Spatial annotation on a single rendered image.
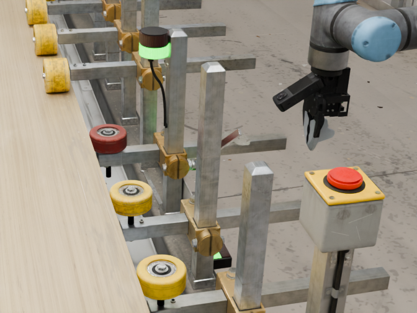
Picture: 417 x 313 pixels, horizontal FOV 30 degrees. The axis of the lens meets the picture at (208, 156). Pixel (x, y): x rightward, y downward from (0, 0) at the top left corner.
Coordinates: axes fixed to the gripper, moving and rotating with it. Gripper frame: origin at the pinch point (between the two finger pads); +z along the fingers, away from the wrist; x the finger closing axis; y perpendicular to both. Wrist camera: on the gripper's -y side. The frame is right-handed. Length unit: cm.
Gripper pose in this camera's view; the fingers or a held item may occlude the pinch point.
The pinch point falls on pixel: (308, 145)
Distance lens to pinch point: 185.0
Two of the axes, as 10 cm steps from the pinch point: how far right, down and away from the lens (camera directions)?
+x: -2.8, -4.7, 8.4
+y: 9.6, -0.9, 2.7
